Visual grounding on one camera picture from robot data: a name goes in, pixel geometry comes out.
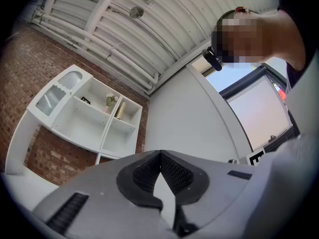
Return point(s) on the person's grey shirt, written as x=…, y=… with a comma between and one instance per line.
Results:
x=286, y=183

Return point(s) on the dark window frame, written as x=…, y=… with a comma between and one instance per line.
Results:
x=224, y=93

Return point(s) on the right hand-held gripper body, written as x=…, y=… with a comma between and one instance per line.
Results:
x=255, y=157

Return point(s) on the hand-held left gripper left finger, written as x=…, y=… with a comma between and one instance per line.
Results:
x=99, y=198

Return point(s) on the pink vase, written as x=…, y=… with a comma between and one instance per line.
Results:
x=107, y=109

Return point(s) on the white roller blind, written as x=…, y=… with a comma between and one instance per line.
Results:
x=259, y=111

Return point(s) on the white arched glass cabinet door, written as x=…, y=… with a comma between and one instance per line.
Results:
x=71, y=80

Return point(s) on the bundle of white ceiling pipes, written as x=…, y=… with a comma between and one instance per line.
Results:
x=99, y=43

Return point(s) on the white scalloped glass cabinet door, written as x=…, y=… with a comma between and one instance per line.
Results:
x=51, y=99

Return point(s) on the black picture frame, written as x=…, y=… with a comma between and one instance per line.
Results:
x=86, y=100

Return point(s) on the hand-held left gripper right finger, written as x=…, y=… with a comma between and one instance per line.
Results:
x=214, y=183

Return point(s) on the black head-mounted camera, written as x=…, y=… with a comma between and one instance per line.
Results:
x=211, y=58

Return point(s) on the pink artificial flowers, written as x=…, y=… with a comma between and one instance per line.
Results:
x=111, y=99

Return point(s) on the person's head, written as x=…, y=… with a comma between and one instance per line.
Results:
x=274, y=38

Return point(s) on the round ceiling fixture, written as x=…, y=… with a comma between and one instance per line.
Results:
x=136, y=12

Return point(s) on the white shelf unit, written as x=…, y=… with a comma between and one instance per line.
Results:
x=25, y=190

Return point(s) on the beige gold-printed tube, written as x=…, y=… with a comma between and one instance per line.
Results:
x=121, y=109

